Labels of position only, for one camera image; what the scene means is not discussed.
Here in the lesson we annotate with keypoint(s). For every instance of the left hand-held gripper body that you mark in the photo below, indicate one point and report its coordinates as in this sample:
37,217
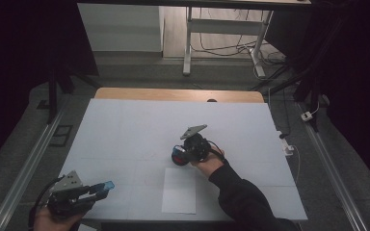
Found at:
66,195

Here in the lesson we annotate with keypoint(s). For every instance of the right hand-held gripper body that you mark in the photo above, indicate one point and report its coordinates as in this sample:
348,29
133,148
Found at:
196,146

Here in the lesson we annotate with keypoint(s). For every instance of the red ink pad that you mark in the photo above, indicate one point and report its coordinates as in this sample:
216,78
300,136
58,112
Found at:
179,159

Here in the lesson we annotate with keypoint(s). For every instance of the translucent blue stamp cap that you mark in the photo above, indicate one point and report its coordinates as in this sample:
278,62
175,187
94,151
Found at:
107,185

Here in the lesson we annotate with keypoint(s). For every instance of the person's right hand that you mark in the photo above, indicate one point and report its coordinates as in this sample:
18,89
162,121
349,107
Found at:
210,165

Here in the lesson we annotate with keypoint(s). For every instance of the person's left hand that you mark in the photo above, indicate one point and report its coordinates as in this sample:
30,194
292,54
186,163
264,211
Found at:
54,223

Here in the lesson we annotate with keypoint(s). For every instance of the white paper sheet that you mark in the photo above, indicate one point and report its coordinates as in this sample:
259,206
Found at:
179,192

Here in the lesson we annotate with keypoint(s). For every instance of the large white table mat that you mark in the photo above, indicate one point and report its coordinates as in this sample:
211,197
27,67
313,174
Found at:
128,134

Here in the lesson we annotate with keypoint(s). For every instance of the wooden table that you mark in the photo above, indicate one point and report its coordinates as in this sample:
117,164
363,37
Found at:
160,94

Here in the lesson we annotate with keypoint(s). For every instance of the black tripod stand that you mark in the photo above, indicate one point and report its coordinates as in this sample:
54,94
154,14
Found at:
305,86
53,93

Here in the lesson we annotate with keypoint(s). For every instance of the small white adapter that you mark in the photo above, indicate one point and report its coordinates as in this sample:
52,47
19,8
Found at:
306,116

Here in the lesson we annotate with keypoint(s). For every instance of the white cabinet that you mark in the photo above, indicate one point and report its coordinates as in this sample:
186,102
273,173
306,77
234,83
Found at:
122,27

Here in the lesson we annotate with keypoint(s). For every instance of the aluminium rail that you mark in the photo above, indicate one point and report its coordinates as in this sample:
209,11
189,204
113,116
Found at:
330,173
25,173

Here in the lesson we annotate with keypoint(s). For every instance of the white desk frame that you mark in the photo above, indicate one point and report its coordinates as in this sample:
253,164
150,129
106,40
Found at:
224,27

